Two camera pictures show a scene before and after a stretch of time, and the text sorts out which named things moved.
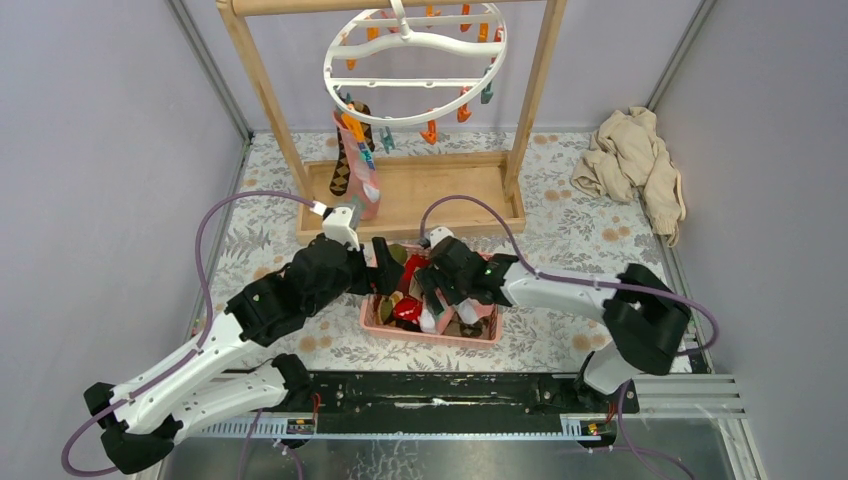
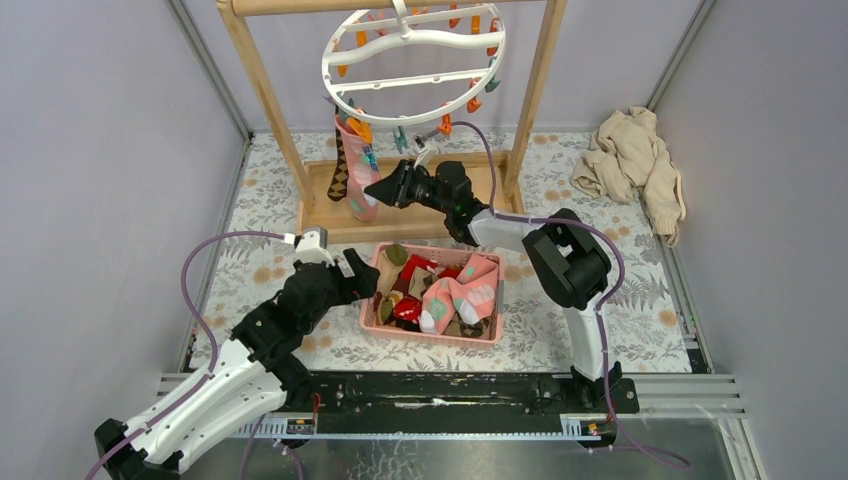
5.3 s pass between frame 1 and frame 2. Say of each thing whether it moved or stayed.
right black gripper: moved
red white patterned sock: stayed
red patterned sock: stayed
